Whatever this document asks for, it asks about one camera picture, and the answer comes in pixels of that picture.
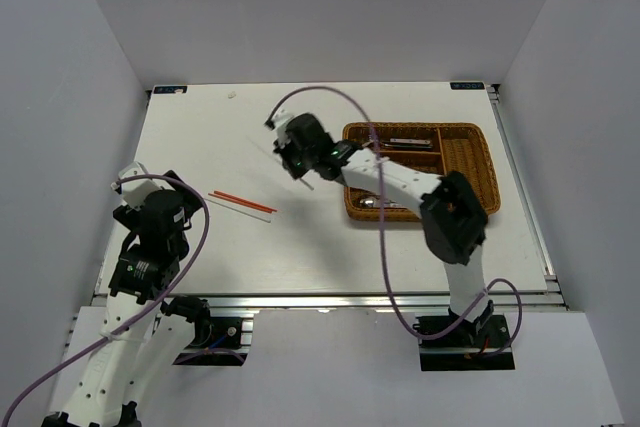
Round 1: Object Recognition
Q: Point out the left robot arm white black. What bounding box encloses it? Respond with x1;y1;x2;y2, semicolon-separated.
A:
43;163;212;426

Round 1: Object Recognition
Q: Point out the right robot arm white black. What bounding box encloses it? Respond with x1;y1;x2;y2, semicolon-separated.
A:
267;113;493;346

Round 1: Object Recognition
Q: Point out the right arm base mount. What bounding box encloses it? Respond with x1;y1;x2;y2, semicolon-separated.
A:
418;315;515;372

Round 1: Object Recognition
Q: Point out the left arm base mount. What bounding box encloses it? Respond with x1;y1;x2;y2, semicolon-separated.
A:
152;296;248;367

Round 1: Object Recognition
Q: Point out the orange chopstick upper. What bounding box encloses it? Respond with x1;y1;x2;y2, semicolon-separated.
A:
208;191;277;213

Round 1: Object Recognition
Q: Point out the orange chopstick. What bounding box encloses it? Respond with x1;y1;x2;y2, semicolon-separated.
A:
208;191;277;213
209;193;277;214

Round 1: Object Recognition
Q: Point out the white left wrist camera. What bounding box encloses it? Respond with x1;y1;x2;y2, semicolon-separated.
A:
111;161;156;209

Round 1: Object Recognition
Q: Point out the blue label left corner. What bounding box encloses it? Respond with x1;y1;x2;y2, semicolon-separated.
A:
152;85;188;95

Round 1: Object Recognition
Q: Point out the fork with black handle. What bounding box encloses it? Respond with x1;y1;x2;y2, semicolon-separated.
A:
380;138;434;151

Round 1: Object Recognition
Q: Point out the white chopstick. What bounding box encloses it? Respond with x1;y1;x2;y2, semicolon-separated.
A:
246;136;315;191
205;198;272;224

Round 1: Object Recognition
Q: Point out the woven wicker cutlery tray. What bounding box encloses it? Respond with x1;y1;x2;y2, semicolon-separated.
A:
343;122;501;222

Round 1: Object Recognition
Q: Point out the orange chopstick lower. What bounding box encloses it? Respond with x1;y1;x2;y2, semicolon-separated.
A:
209;193;277;214

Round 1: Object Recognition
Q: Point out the aluminium rail front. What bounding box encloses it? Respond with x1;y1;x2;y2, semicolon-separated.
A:
92;291;569;311

